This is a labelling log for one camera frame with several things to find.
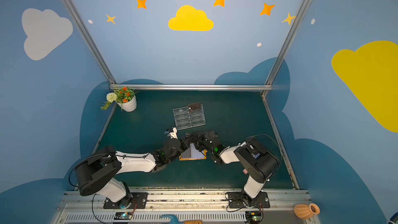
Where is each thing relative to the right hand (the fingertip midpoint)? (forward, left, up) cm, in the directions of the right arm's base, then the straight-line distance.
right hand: (191, 133), depth 89 cm
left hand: (-5, -3, +1) cm, 6 cm away
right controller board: (-37, -33, -10) cm, 51 cm away
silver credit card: (-8, 0, -9) cm, 12 cm away
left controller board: (-41, +28, -8) cm, 50 cm away
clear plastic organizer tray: (+13, +6, -5) cm, 16 cm away
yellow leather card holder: (-12, -2, -9) cm, 15 cm away
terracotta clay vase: (-35, -52, 0) cm, 63 cm away
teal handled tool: (-41, -1, -8) cm, 42 cm away
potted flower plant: (+21, +45, +5) cm, 50 cm away
